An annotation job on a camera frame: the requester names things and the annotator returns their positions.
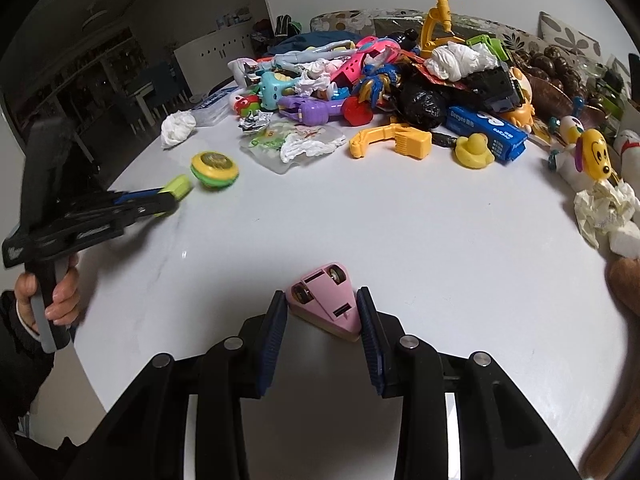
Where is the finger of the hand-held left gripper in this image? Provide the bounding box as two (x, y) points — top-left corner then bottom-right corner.
(120, 194), (182, 223)
(111, 187), (173, 207)

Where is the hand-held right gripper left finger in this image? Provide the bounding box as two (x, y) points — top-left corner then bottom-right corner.
(82, 290), (289, 480)

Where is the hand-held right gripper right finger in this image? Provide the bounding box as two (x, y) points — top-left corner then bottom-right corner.
(356, 287), (583, 480)

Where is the pink toy car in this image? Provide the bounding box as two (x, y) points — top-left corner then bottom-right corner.
(285, 262), (363, 343)

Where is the person's left forearm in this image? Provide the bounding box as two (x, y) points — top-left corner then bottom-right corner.
(0, 290), (76, 480)

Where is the person's left hand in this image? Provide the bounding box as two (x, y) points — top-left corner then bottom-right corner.
(14, 254), (82, 331)

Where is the dark display shelf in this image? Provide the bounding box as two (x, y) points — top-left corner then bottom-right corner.
(5, 27), (151, 136)

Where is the blue dining chair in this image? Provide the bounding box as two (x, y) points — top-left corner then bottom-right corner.
(127, 60), (188, 133)

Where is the clear bag with blue print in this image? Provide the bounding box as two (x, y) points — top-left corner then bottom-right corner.
(192, 85), (242, 127)

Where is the clear packet with green print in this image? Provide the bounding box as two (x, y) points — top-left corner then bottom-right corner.
(240, 122), (347, 174)

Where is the crumpled silver foil wrapper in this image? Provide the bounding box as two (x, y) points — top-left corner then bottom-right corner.
(239, 110), (274, 134)

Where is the red green toy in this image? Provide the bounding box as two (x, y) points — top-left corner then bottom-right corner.
(232, 94), (261, 117)

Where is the teal toy figure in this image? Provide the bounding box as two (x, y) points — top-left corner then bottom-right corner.
(259, 71), (297, 110)

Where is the flat white crumpled tissue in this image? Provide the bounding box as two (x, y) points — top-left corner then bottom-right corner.
(280, 139), (343, 163)

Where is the round ceiling lamp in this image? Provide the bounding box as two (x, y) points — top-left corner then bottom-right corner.
(82, 2), (110, 27)

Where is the purple toy gun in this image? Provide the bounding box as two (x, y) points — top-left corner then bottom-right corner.
(277, 97), (346, 127)

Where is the yellow rubber duck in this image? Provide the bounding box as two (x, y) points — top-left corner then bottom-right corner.
(454, 133), (495, 168)

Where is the pale blue doll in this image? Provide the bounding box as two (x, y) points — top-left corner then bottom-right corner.
(257, 40), (358, 74)

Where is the dark blue cloth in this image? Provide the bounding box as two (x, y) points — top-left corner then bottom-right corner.
(267, 32), (361, 56)

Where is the red round toy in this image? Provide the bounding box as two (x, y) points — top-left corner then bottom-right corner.
(344, 96), (375, 127)

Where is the black plastic bag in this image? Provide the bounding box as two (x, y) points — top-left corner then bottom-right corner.
(397, 77), (448, 129)

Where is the blue cardboard box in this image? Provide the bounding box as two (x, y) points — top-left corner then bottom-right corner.
(446, 105), (529, 162)

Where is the brown plush toy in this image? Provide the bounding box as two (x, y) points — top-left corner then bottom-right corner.
(580, 257), (640, 466)

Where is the pink perforated shoe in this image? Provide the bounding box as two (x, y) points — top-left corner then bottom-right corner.
(327, 36), (402, 88)

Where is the blue yellow robot toy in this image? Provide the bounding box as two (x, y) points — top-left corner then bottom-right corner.
(357, 62), (404, 109)

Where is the crumpled cream paper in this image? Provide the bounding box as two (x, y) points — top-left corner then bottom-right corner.
(572, 180), (640, 249)

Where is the flower print cushion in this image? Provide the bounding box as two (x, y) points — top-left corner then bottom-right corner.
(310, 8), (426, 36)

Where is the white foam piece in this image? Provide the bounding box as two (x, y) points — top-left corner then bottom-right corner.
(609, 230), (640, 260)

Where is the orange cat toy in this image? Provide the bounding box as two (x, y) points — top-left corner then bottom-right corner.
(500, 67), (537, 129)

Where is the black toy vehicle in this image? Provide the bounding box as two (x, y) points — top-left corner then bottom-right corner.
(452, 65), (521, 114)

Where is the white dog toy yellow head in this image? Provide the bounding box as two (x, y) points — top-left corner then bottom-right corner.
(547, 115), (622, 192)

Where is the large white crumpled tissue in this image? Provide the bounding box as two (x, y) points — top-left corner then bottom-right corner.
(425, 41), (499, 82)

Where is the black bottle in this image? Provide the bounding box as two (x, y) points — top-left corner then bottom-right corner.
(382, 29), (419, 54)

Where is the green toy part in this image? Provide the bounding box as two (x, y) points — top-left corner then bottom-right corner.
(467, 34), (509, 61)

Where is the brown wooden bead mat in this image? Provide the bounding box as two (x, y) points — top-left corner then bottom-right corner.
(515, 45), (603, 121)

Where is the white red plush toy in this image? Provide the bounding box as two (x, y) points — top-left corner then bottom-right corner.
(617, 129), (640, 166)

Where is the leaf print cushion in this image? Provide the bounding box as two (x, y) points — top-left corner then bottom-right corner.
(537, 10), (603, 61)

